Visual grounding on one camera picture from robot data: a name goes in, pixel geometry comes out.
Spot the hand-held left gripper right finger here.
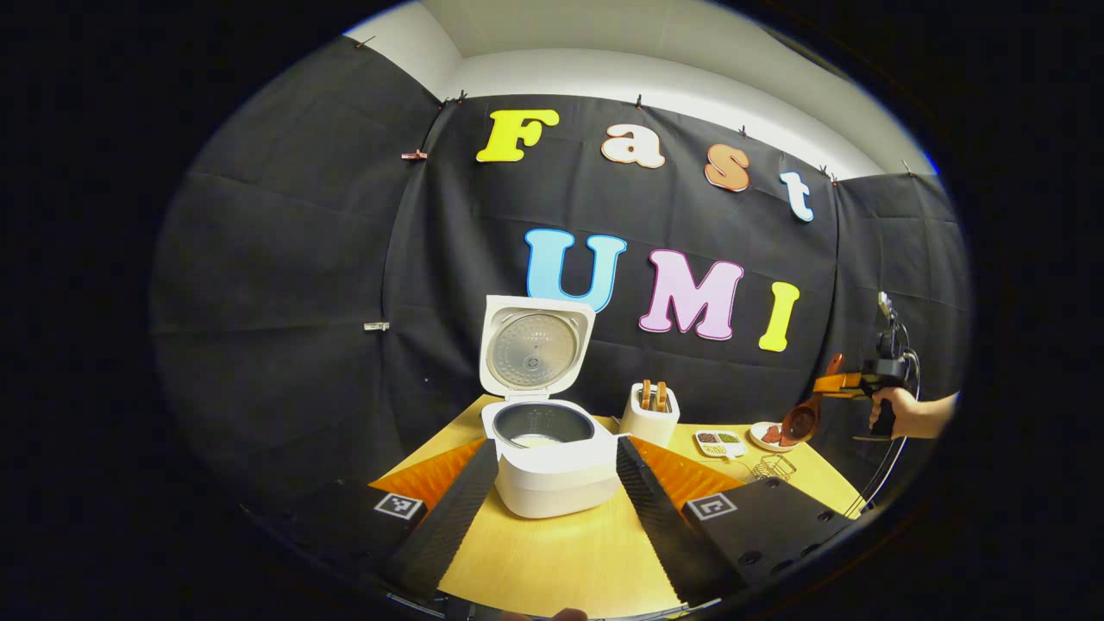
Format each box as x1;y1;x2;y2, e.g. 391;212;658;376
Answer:
615;434;872;606

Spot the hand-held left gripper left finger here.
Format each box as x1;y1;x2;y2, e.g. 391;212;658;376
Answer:
250;437;501;602

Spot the brown wooden spoon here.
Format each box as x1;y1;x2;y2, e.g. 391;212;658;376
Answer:
781;353;846;442

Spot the white rice cooker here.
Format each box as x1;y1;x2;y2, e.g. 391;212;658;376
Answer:
479;295;624;519

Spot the white toaster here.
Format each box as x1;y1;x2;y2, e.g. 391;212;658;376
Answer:
619;381;681;448

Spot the white divided grain dish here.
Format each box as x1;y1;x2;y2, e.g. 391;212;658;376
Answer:
693;430;748;459

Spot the round white plate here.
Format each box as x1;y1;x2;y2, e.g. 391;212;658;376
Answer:
748;421;799;454

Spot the black backdrop cloth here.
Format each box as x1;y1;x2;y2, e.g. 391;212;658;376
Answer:
151;34;971;510

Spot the row of black cloth clips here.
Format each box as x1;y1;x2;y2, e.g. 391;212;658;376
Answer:
354;34;913;186

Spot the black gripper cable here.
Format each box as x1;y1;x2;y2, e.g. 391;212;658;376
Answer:
854;345;922;514

